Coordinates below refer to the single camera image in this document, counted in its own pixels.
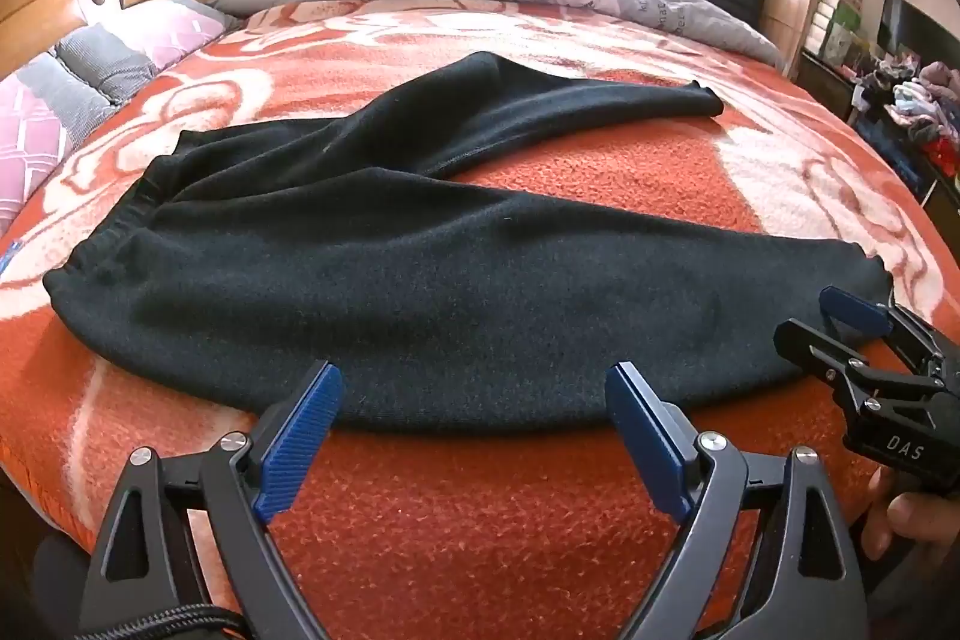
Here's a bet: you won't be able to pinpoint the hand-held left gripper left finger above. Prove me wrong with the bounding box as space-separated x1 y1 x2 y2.
79 359 346 640

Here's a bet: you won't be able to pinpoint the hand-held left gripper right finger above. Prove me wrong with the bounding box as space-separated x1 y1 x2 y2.
604 361 871 640

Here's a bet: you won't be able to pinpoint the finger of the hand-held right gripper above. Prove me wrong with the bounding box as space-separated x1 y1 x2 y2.
774 319 940 417
820 286 944 372

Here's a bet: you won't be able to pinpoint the black pants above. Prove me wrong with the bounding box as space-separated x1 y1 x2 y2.
43 51 895 438

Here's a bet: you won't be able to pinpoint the person's right hand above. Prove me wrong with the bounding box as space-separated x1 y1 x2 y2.
861 467 960 577

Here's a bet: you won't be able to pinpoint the dark television cabinet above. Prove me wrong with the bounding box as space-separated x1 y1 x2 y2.
793 47 960 232

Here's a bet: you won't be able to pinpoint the orange floral blanket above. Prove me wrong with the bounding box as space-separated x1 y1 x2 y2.
0 0 960 640

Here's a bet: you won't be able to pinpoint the pile of clothes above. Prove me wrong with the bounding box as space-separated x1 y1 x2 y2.
855 51 960 180

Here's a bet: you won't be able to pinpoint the row of books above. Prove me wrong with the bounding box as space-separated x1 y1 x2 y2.
813 0 872 70

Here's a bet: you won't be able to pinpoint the black television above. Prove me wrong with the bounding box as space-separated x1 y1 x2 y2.
877 0 960 80

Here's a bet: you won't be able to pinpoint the black braided cable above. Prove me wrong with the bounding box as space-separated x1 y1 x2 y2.
73 597 250 640

